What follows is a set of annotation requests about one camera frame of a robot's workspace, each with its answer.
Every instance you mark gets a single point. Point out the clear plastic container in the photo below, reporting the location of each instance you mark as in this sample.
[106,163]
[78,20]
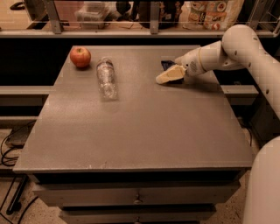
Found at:
[92,15]

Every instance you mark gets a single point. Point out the dark coffee bag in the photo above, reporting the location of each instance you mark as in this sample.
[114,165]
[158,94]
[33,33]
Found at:
[169,13]

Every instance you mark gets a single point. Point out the clear plastic water bottle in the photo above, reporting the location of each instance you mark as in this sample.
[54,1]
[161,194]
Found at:
[106,79]

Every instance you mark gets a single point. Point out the grey drawer cabinet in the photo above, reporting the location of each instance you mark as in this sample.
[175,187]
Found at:
[150,134]

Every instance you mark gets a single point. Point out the dark blue rxbar wrapper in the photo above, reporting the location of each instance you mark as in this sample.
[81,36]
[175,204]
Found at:
[167,64]

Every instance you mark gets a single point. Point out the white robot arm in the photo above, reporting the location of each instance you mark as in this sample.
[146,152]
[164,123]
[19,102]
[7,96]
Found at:
[240,47]

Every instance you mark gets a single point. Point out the upper grey drawer with knob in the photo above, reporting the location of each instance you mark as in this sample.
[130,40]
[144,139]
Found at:
[134,194]

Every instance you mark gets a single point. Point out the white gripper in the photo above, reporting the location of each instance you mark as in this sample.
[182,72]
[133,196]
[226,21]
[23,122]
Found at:
[191,63]

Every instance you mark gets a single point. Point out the colourful snack bag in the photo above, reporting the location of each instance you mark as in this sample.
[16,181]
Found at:
[212,15]

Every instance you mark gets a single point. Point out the grey bench shelf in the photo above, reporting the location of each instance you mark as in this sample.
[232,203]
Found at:
[22,97]

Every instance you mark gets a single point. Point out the metal shelf rail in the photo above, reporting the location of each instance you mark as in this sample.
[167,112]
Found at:
[55,18]

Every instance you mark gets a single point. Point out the dark power adapter box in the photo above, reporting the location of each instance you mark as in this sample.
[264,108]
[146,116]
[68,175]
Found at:
[18,137]

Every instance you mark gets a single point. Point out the lower grey drawer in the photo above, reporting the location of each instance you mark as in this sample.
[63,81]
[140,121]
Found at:
[137,214]

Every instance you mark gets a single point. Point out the red apple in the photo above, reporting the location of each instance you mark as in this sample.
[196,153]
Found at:
[80,56]

